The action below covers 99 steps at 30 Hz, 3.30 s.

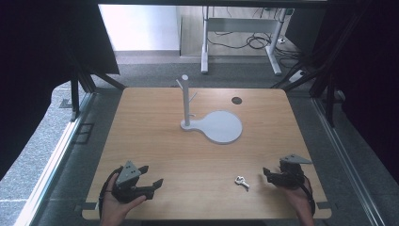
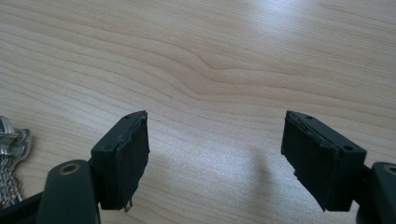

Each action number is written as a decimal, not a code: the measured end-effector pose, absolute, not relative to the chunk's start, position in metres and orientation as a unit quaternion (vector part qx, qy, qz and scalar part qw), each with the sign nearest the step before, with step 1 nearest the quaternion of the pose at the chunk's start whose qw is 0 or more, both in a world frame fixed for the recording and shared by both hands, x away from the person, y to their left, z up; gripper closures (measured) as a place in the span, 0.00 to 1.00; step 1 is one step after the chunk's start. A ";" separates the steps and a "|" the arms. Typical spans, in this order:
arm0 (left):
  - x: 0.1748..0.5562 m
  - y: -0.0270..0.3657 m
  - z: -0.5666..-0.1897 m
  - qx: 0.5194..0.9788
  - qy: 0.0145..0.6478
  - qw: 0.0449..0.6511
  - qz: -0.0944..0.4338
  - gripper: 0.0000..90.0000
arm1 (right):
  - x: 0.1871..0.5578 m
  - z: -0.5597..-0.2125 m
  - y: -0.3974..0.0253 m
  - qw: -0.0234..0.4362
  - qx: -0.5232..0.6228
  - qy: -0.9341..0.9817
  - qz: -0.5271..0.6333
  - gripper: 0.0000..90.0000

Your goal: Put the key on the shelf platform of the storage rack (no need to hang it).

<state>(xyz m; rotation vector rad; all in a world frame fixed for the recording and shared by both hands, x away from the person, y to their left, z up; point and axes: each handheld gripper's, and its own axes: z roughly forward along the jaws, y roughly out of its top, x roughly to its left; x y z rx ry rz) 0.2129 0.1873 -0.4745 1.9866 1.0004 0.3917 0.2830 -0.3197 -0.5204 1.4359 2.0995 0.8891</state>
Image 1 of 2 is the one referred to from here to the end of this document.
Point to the black metal stand frame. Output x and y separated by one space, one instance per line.
326 81
84 84

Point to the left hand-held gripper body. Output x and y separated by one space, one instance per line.
128 180

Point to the black curtain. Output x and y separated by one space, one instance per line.
363 78
37 62

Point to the person's left hand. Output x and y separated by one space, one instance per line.
114 207

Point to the small silver key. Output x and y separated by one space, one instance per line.
242 181

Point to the white metal desk frame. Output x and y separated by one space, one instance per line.
240 25

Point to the black table corner bracket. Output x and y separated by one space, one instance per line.
86 206
325 205

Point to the person's right hand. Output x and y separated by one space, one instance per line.
298 201

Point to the black round table grommet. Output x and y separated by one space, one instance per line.
236 100

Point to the white wall panel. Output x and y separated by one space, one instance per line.
139 27

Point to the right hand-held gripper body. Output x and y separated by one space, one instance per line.
291 174

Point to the white key stand with hooks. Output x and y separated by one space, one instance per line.
219 125

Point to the aluminium rail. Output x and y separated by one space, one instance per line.
50 169
345 163

